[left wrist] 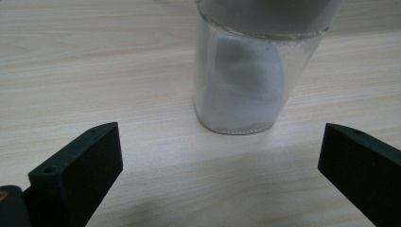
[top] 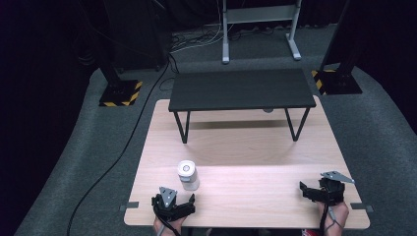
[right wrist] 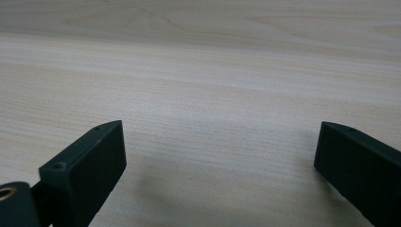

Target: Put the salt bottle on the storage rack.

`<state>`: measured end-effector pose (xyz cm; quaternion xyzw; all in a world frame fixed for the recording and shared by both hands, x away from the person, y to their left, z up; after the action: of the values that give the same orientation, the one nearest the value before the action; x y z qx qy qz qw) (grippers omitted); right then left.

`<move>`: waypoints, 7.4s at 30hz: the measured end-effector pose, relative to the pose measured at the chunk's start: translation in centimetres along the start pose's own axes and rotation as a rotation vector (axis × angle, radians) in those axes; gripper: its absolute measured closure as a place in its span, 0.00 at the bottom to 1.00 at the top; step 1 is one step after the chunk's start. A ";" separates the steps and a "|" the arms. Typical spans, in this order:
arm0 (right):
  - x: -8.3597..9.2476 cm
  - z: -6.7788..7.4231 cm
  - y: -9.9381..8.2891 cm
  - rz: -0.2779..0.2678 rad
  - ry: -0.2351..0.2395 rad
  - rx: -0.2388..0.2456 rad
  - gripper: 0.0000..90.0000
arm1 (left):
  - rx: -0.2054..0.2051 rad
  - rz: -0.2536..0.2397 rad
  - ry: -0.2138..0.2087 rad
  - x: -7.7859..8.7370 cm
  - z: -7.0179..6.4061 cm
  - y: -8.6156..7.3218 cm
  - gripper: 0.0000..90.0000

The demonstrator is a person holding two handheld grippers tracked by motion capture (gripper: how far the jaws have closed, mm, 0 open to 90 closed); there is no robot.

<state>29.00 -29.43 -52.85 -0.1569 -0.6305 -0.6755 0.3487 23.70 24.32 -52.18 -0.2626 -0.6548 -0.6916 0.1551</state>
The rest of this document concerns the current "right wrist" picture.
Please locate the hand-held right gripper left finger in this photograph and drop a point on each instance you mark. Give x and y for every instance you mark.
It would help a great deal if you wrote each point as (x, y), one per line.
(85, 170)

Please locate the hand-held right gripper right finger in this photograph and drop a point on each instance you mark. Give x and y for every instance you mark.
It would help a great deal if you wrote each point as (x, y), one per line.
(362, 170)

